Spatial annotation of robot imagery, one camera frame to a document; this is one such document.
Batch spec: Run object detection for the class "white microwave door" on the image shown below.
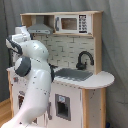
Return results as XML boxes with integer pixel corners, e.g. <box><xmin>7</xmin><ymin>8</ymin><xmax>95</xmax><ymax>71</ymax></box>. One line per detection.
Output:
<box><xmin>55</xmin><ymin>14</ymin><xmax>92</xmax><ymax>34</ymax></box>

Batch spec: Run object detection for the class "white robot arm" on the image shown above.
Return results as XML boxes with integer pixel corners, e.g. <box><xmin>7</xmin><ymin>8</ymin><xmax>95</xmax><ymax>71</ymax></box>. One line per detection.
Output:
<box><xmin>1</xmin><ymin>26</ymin><xmax>54</xmax><ymax>128</ymax></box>

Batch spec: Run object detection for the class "wooden toy kitchen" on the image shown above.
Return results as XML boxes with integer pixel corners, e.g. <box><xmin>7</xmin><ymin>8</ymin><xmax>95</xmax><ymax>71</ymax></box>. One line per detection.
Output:
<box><xmin>8</xmin><ymin>11</ymin><xmax>114</xmax><ymax>128</ymax></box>

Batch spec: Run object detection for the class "black toy faucet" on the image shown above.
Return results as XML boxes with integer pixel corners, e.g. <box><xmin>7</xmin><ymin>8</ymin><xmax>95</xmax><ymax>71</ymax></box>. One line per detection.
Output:
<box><xmin>75</xmin><ymin>50</ymin><xmax>95</xmax><ymax>71</ymax></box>

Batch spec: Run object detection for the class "grey toy sink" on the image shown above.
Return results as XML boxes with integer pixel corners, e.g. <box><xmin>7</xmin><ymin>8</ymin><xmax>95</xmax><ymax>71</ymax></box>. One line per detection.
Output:
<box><xmin>55</xmin><ymin>68</ymin><xmax>93</xmax><ymax>81</ymax></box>

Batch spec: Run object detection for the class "white fridge door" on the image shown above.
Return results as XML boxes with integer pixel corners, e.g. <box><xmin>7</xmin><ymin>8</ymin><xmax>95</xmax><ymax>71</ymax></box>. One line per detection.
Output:
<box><xmin>48</xmin><ymin>83</ymin><xmax>82</xmax><ymax>128</ymax></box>

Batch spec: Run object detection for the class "grey ice dispenser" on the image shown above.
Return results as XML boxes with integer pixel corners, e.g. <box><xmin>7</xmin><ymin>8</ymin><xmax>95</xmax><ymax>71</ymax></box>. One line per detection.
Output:
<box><xmin>55</xmin><ymin>94</ymin><xmax>71</xmax><ymax>121</ymax></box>

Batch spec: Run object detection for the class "grey range hood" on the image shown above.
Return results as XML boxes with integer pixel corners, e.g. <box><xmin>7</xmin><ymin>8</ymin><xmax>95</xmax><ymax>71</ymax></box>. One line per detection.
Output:
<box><xmin>28</xmin><ymin>16</ymin><xmax>53</xmax><ymax>35</ymax></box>

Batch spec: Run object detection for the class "left red stove knob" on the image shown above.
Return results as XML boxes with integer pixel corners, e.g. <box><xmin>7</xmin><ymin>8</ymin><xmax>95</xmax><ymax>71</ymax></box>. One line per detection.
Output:
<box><xmin>12</xmin><ymin>76</ymin><xmax>19</xmax><ymax>84</ymax></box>

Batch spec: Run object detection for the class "white oven door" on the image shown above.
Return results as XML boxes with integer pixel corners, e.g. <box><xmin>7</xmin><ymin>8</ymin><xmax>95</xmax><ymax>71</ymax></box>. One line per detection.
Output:
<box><xmin>13</xmin><ymin>88</ymin><xmax>26</xmax><ymax>114</ymax></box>

